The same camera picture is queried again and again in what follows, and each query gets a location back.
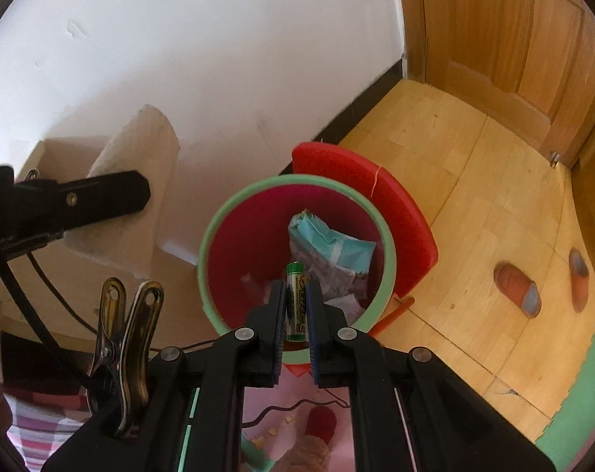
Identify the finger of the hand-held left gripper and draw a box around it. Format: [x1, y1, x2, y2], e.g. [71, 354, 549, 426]
[56, 170, 152, 233]

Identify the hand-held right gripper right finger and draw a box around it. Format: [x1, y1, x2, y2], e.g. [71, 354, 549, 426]
[307, 282, 556, 472]

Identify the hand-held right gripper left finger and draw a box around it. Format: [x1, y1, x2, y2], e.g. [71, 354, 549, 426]
[42, 279, 287, 472]

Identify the green white battery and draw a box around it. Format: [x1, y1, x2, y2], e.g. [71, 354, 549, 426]
[284, 262, 312, 342]

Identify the teal wet wipes packet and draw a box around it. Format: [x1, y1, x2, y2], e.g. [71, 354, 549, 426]
[288, 210, 377, 296]

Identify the red bin green rim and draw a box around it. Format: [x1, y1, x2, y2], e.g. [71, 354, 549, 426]
[198, 173, 395, 377]

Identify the red plastic stool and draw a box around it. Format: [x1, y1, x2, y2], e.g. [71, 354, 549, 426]
[292, 142, 438, 337]

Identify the metal spring clip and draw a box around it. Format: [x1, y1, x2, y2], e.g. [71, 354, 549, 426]
[87, 278, 165, 438]

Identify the orange grey slipper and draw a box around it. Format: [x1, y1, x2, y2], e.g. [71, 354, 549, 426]
[568, 248, 591, 313]
[493, 262, 541, 318]

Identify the plaid heart print bedsheet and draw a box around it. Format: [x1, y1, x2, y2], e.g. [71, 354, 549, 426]
[2, 388, 94, 472]

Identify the coloured foam puzzle mat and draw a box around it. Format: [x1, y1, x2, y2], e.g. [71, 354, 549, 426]
[179, 315, 595, 472]

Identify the wooden door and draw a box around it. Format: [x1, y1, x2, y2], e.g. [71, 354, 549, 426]
[396, 0, 595, 168]

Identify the thin black wire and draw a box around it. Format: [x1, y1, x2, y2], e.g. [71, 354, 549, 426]
[241, 388, 350, 428]

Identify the black cable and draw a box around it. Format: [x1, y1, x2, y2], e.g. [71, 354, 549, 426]
[26, 251, 99, 337]
[0, 241, 89, 384]

